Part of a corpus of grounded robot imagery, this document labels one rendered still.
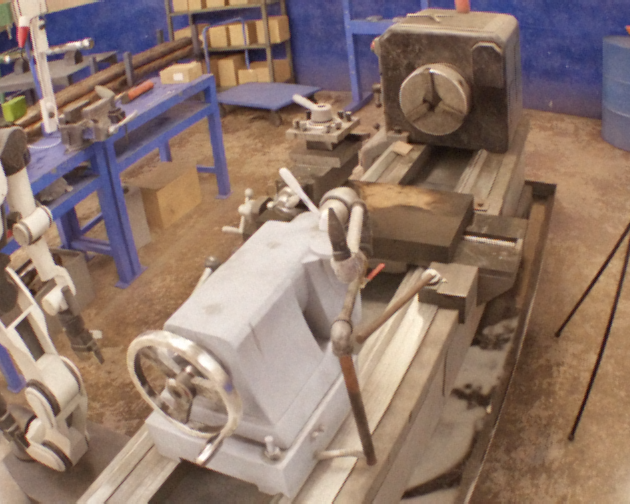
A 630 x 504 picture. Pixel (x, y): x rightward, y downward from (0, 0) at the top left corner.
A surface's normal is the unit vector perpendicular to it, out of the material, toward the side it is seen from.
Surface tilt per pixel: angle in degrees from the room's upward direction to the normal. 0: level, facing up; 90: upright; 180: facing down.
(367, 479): 0
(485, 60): 90
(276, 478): 90
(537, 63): 90
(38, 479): 0
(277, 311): 82
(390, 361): 0
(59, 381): 66
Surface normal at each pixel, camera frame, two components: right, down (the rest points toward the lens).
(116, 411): -0.10, -0.86
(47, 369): 0.89, -0.04
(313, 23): -0.42, 0.50
